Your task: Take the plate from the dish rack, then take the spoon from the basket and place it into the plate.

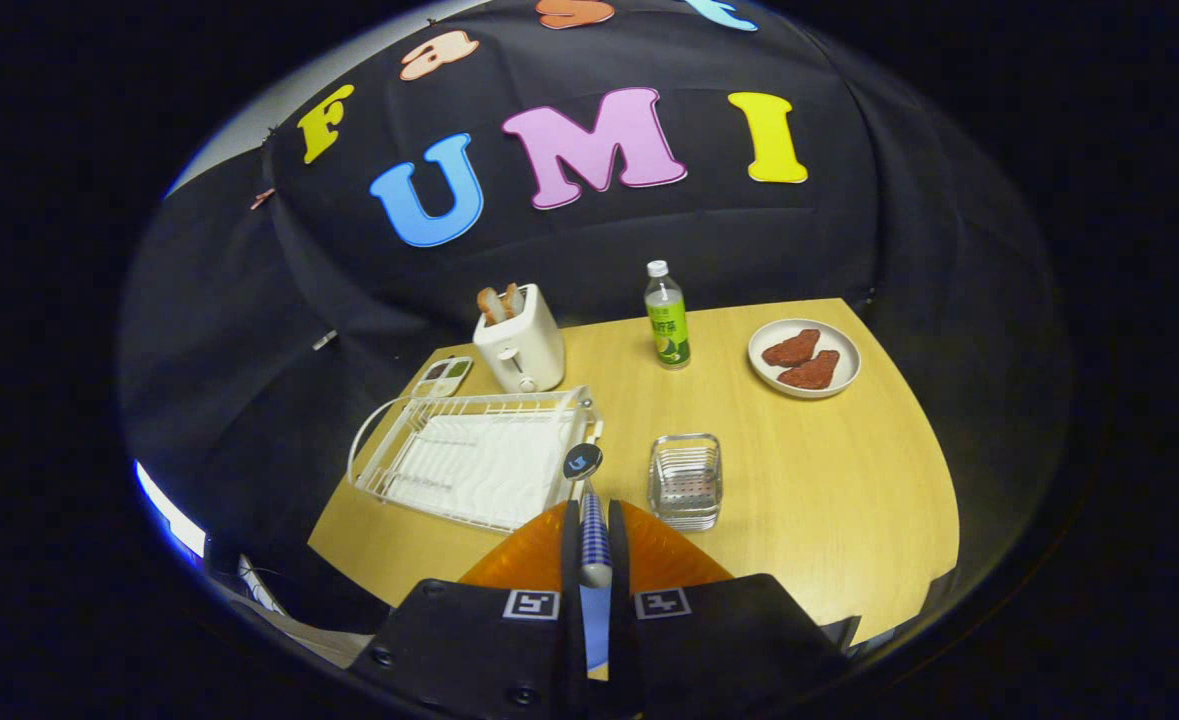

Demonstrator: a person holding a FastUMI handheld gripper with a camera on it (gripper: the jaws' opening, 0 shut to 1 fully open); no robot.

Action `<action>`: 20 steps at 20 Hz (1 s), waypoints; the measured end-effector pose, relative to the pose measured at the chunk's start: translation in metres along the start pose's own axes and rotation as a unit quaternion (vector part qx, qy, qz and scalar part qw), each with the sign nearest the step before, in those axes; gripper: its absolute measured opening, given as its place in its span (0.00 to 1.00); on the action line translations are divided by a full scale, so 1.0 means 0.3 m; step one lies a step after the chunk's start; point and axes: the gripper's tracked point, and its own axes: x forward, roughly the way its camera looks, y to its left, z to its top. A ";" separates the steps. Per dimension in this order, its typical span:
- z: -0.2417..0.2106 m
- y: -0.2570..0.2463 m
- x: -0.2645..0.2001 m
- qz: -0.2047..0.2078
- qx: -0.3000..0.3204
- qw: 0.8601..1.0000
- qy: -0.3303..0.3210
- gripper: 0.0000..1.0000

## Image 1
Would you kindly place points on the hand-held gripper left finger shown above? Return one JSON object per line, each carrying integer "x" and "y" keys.
{"x": 469, "y": 640}

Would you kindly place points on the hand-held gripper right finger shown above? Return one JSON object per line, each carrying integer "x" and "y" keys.
{"x": 719, "y": 640}

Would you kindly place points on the blue plate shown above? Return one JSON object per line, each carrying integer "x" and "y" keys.
{"x": 596, "y": 625}

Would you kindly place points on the metal mesh basket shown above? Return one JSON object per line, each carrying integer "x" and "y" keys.
{"x": 684, "y": 485}

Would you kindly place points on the white round dish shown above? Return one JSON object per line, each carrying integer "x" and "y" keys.
{"x": 844, "y": 345}

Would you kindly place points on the white ribbed drain tray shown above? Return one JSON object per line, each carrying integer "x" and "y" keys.
{"x": 479, "y": 465}

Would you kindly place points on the divided seasoning tray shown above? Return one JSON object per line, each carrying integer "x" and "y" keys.
{"x": 442, "y": 375}

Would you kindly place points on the red meat slice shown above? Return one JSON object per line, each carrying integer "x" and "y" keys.
{"x": 811, "y": 371}
{"x": 791, "y": 348}

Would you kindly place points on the white toaster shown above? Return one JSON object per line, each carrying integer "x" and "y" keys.
{"x": 529, "y": 350}

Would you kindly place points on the green label drink bottle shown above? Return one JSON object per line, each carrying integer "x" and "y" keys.
{"x": 669, "y": 335}

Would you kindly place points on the white clip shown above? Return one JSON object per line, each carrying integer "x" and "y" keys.
{"x": 324, "y": 340}

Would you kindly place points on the toast slice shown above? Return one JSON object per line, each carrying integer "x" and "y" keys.
{"x": 490, "y": 306}
{"x": 514, "y": 298}

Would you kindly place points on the black backdrop cloth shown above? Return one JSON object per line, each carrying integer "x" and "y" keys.
{"x": 589, "y": 240}

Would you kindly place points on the pink clip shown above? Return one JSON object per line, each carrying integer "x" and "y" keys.
{"x": 262, "y": 198}

